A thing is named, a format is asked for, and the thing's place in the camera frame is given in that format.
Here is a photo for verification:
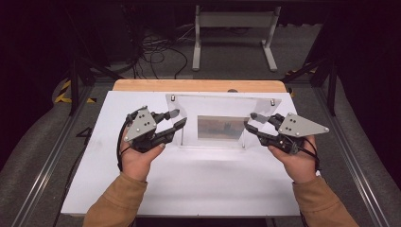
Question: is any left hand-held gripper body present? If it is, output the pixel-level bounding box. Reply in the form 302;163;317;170
123;105;176;154

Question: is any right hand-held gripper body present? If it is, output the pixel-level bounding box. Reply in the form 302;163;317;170
263;112;330;156

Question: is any photo print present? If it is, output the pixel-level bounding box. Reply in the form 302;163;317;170
197;114;250;141

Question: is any clear acrylic photo frame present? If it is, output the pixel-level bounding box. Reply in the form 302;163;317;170
165;93;283;149

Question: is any person's right hand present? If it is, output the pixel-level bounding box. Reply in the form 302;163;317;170
268;135;320;184

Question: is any person's left hand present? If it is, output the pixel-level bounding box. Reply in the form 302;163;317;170
119;126;166;183

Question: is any wooden table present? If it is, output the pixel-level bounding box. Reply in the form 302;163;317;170
112;79;288;94

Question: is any black metal stand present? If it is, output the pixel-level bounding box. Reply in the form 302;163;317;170
64;9;125;116
282;56;339;117

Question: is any yellow black floor tape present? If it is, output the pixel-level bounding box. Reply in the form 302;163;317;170
285;66;317;98
54;79;97;104

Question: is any white table board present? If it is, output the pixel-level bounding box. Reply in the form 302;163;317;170
61;90;301;218

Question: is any white metal stand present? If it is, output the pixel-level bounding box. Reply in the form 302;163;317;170
192;5;282;73

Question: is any right hand-held gripper cable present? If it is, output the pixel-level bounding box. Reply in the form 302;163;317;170
299;136;322;173

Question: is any hand-held gripper cable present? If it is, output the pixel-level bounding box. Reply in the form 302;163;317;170
115;113;135;174
299;136;322;173

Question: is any left hand-held gripper cable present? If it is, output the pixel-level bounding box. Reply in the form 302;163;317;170
115;113;135;174

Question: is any aluminium floor rail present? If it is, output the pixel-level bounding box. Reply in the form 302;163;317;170
10;84;96;227
315;86;392;227

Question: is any bundle of black floor cables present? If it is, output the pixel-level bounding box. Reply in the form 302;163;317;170
131;26;190;79

